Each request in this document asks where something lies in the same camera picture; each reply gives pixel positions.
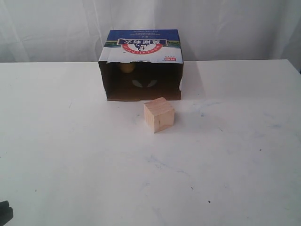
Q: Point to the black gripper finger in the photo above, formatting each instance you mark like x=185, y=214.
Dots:
x=6, y=212

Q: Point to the yellow tennis ball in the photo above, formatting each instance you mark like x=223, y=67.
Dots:
x=127, y=67

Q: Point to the light wooden cube block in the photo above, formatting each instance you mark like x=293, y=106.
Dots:
x=159, y=114

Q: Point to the blue white cardboard box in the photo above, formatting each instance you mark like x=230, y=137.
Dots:
x=158, y=59

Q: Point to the white backdrop curtain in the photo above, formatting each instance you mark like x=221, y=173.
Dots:
x=76, y=30

